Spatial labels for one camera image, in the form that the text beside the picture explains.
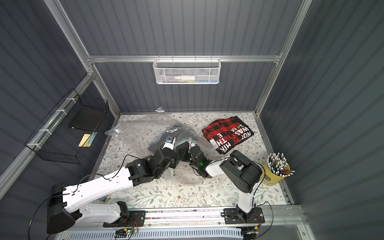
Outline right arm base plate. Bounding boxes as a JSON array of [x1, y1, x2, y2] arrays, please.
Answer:
[[221, 207, 265, 225]]

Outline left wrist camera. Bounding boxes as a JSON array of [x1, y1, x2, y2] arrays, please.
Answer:
[[162, 136, 176, 150]]

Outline aluminium frame back crossbar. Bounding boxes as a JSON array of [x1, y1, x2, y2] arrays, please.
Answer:
[[86, 55, 281, 63]]

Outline red plaid shirt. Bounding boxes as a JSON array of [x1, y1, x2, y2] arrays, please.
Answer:
[[202, 116, 254, 155]]

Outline white wire mesh basket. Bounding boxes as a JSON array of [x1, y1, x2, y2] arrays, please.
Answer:
[[153, 61, 222, 85]]

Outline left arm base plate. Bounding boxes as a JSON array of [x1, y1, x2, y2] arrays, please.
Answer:
[[103, 211, 147, 228]]

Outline black box in basket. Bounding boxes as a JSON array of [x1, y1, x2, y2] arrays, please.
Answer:
[[68, 108, 105, 131]]

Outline yellow notepad in basket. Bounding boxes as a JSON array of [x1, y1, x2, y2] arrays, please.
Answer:
[[78, 134, 93, 148]]

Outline yellow cup of pens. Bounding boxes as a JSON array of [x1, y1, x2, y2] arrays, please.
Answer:
[[262, 153, 296, 186]]

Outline black wire wall basket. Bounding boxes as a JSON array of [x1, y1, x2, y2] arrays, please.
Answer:
[[26, 91, 109, 165]]

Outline aluminium front rail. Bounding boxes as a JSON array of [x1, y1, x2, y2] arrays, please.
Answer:
[[72, 203, 308, 229]]

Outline white bottle in basket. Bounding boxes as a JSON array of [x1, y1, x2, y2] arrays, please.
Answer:
[[174, 75, 196, 83]]

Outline dark grey pinstripe shirt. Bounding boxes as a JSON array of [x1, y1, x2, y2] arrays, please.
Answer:
[[148, 123, 199, 153]]

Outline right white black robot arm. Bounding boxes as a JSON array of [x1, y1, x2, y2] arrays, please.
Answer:
[[176, 142, 263, 223]]

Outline white vented panel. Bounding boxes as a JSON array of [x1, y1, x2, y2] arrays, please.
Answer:
[[68, 227, 244, 240]]

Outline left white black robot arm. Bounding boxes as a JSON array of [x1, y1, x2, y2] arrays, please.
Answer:
[[47, 148, 179, 235]]

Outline clear plastic vacuum bag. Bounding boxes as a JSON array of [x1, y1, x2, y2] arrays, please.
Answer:
[[105, 108, 214, 182]]

